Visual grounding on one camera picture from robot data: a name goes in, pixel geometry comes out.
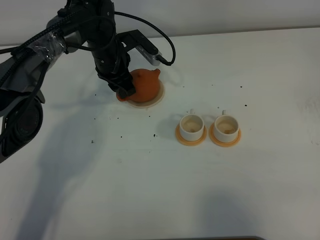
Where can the beige round teapot coaster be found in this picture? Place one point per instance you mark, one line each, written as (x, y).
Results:
(151, 103)

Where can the right white teacup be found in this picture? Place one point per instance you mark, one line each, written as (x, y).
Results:
(226, 128)

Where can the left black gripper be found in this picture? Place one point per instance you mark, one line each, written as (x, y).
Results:
(107, 50)

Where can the right orange cup coaster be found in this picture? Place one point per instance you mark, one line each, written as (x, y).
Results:
(223, 144)

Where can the white teacup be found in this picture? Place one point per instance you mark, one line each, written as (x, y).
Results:
(226, 128)
(191, 126)

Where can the left orange cup coaster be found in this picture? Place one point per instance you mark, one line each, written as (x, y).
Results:
(182, 141)

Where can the orange cup coaster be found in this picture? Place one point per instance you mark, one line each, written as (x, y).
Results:
(182, 141)
(223, 144)

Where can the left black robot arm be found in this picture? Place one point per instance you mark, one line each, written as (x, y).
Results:
(22, 75)

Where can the left white teacup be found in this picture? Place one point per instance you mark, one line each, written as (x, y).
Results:
(191, 126)

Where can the brown clay teapot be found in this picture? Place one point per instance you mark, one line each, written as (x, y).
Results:
(146, 83)

